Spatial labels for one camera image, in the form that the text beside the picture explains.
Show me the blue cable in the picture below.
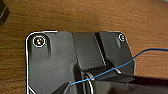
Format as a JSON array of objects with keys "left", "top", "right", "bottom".
[{"left": 71, "top": 48, "right": 168, "bottom": 86}]

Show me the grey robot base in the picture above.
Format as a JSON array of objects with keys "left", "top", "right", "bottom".
[{"left": 24, "top": 30, "right": 136, "bottom": 94}]

